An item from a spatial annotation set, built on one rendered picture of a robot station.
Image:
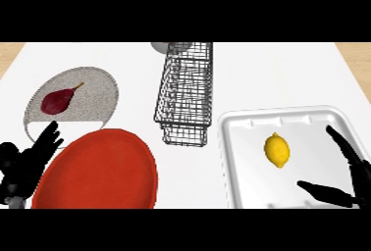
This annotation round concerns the red oval plate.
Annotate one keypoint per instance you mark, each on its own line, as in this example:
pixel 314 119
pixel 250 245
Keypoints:
pixel 97 170

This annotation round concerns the dark red pear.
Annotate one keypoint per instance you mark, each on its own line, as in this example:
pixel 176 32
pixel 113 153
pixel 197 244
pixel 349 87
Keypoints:
pixel 57 100

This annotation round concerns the yellow lemon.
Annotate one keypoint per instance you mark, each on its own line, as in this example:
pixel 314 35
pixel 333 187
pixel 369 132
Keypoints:
pixel 277 150

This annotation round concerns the white tray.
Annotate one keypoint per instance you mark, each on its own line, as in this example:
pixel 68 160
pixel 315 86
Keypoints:
pixel 290 157

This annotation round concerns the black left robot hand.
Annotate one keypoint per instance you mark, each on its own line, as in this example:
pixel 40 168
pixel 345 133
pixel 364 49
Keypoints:
pixel 29 160

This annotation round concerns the grey round object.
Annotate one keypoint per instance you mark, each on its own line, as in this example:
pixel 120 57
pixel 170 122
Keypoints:
pixel 160 47

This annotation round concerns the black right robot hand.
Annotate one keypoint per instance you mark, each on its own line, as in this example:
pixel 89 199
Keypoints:
pixel 360 170

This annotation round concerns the grey speckled oval placemat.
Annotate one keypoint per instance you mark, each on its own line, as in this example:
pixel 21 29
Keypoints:
pixel 82 98

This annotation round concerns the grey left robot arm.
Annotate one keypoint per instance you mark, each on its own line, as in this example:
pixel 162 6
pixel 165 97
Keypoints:
pixel 17 202

